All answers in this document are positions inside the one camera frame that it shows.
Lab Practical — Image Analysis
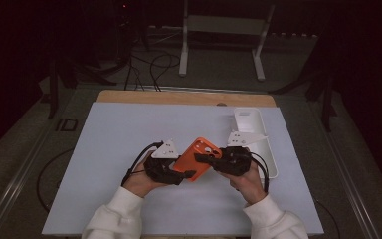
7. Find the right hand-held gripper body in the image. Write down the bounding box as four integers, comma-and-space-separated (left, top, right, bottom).
213, 130, 269, 177

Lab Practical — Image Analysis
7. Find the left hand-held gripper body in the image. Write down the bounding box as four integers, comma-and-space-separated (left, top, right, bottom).
143, 138, 187, 186

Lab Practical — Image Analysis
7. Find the orange phone case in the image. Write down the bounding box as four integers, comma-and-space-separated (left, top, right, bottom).
172, 136, 224, 183

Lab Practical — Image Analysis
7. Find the long white plastic tray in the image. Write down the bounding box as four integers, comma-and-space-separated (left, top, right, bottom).
231, 107, 279, 180

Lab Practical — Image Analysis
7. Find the person's right hand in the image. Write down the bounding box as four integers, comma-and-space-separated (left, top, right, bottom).
219, 159, 268, 205

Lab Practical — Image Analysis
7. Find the person's left hand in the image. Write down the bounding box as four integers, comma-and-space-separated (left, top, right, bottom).
122, 150, 167, 199

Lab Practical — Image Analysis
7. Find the pale grey table mat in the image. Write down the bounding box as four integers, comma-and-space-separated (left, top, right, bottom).
41, 101, 325, 237

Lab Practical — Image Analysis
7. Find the black tripod stand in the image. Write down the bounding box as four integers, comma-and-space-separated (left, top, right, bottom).
268, 64, 340, 133

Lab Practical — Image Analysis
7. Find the white metal stand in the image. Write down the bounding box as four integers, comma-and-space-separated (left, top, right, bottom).
178, 0, 277, 83

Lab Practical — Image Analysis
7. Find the left hand-held gripper cable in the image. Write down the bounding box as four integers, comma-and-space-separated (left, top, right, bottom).
121, 141, 164, 187

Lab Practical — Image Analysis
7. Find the hand-held gripper cable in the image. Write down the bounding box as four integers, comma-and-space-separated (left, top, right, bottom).
248, 151, 271, 194
121, 141, 164, 187

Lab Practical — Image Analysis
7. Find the right hand-held gripper cable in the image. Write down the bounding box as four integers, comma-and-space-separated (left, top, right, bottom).
248, 151, 271, 194

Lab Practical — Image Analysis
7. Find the metal floor rail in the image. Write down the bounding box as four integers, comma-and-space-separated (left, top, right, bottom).
0, 89, 83, 239
306, 99, 381, 239
124, 84, 271, 95

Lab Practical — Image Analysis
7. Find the black looped floor cable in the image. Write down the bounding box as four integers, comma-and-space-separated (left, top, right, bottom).
148, 53, 182, 93

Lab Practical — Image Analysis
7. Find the black straight floor cable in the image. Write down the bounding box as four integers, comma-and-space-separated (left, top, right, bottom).
123, 54, 146, 92

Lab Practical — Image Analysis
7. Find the thin black cable arc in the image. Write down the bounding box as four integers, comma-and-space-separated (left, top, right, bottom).
312, 197, 342, 239
36, 147, 77, 214

